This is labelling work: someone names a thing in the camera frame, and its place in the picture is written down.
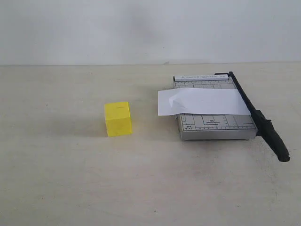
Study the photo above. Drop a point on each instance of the grey paper cutter base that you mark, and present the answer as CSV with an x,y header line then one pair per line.
x,y
212,127

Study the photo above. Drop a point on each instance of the white paper sheet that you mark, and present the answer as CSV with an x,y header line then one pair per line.
x,y
201,101

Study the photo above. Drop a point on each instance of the black cutter blade arm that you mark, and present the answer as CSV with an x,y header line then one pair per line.
x,y
264,126

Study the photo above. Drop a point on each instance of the yellow foam cube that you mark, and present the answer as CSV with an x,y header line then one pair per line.
x,y
117,119

